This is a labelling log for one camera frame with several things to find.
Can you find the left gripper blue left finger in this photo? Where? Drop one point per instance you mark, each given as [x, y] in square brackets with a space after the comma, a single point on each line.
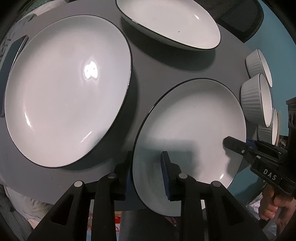
[123, 179]

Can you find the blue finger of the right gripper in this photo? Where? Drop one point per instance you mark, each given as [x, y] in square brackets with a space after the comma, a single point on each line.
[234, 148]

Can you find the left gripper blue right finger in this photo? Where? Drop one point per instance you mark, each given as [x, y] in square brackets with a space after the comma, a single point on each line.
[170, 172]

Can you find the white bowl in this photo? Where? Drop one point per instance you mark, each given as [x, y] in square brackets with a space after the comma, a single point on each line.
[255, 97]
[269, 134]
[256, 64]

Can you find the large white plate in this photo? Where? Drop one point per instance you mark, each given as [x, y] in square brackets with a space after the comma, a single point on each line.
[189, 122]

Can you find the right hand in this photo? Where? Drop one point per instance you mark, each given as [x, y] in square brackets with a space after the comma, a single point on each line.
[270, 203]

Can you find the black mesh office chair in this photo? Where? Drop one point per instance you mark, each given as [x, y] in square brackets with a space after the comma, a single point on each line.
[242, 18]

